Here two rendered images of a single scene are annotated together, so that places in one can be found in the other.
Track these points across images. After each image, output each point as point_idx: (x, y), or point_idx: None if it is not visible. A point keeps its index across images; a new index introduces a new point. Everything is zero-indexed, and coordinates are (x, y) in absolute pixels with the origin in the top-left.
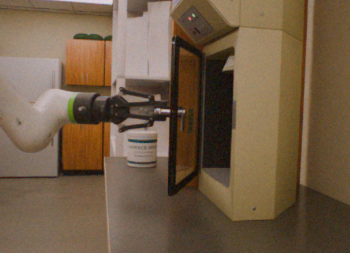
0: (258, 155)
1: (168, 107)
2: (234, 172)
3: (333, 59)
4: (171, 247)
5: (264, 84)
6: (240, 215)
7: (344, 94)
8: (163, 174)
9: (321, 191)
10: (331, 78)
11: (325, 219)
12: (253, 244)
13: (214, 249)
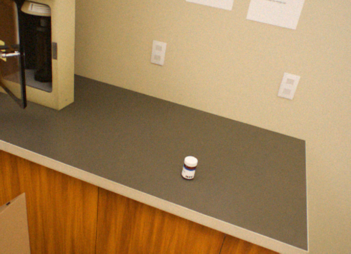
0: (67, 71)
1: (2, 48)
2: (58, 84)
3: None
4: (60, 138)
5: (68, 29)
6: (61, 106)
7: (79, 12)
8: None
9: None
10: None
11: (93, 93)
12: (86, 120)
13: (77, 130)
